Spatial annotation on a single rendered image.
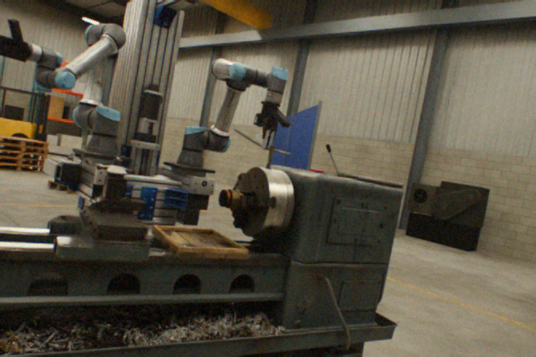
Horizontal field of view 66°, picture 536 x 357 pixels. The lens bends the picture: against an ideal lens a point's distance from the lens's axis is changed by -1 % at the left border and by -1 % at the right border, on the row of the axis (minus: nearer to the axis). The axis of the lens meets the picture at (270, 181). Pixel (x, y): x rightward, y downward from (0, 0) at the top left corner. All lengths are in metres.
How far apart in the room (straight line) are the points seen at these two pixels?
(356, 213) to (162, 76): 1.32
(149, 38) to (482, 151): 10.15
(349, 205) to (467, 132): 10.19
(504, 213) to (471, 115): 2.63
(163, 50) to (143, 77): 0.20
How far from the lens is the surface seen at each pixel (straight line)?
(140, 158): 2.36
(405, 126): 12.64
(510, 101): 11.91
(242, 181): 1.86
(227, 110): 2.35
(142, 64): 2.44
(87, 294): 1.58
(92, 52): 2.15
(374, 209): 2.02
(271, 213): 1.73
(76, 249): 1.45
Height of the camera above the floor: 1.28
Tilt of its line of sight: 3 degrees down
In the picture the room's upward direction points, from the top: 10 degrees clockwise
